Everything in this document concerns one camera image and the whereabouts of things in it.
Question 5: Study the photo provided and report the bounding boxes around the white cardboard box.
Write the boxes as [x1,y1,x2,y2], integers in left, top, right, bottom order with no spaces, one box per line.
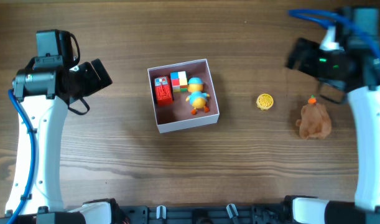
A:
[147,59,220,133]

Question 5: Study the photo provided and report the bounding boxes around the yellow duck toy blue hat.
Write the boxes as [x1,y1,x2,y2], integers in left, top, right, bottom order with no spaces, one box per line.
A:
[186,77,210,115]

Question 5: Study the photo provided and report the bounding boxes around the colourful two-by-two puzzle cube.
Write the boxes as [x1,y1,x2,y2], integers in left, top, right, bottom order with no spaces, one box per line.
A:
[170,71,188,92]

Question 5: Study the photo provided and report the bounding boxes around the red toy truck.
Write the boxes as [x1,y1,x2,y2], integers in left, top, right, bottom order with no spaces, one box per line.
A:
[154,76,174,106]

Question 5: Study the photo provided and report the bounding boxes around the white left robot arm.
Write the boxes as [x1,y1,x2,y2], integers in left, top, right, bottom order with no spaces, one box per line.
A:
[0,29,127,224]

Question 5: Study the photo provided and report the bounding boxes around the yellow round plastic wheel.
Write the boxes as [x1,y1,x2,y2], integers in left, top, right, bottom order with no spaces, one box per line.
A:
[256,93,274,110]

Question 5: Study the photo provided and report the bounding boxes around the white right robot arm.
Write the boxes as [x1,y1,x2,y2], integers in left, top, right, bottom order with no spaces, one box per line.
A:
[282,6,380,223]

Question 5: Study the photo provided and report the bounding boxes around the brown plush capybara with orange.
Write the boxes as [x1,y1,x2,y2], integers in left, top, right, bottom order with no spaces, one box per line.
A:
[295,95,332,140]

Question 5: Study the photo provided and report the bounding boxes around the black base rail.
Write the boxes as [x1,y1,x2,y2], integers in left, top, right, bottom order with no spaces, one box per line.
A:
[120,203,291,224]

